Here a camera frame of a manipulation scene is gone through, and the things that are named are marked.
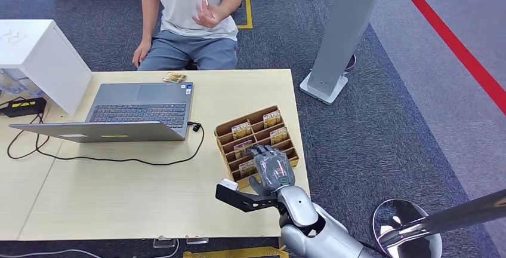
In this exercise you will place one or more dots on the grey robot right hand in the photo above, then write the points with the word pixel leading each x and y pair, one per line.
pixel 272 171

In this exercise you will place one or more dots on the yellow hotel key card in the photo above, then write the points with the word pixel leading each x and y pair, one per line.
pixel 272 119
pixel 242 150
pixel 174 77
pixel 241 130
pixel 246 168
pixel 278 136

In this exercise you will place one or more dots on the brown cardboard card holder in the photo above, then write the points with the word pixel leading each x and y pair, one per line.
pixel 257 127

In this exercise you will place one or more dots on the person's left forearm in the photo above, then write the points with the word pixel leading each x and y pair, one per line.
pixel 231 5

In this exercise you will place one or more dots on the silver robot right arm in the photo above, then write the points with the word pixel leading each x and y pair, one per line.
pixel 312 224

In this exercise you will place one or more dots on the person's right forearm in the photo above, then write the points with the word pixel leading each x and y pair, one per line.
pixel 149 17

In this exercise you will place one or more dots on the person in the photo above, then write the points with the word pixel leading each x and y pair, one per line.
pixel 182 46

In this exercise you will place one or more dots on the person's left hand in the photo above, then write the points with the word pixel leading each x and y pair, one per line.
pixel 206 15

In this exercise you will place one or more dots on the person's hand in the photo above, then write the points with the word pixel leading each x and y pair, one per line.
pixel 141 53
pixel 206 15

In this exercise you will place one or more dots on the person's right hand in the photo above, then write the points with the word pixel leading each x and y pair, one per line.
pixel 141 53

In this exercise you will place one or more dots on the yellow flat object under table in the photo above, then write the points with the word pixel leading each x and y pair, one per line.
pixel 237 253

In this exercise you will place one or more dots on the grey open laptop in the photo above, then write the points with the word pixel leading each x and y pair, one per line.
pixel 142 106

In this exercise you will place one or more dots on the grey kiosk pillar stand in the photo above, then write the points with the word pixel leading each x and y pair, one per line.
pixel 344 30

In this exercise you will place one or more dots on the red barrier belt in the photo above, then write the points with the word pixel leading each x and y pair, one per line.
pixel 450 38

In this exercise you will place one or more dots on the white cabinet box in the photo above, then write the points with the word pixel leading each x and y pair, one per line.
pixel 43 58

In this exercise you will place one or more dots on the black power adapter yellow label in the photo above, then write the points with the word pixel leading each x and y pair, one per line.
pixel 23 107

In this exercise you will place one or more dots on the clear plastic water bottles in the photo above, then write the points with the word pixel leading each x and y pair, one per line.
pixel 15 84

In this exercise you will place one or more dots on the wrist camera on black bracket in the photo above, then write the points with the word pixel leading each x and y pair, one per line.
pixel 241 199

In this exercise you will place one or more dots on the clear plastic table bracket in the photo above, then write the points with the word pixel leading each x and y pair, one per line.
pixel 197 240
pixel 164 242

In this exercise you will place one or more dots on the chrome stanchion post with base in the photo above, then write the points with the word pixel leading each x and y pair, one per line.
pixel 454 214

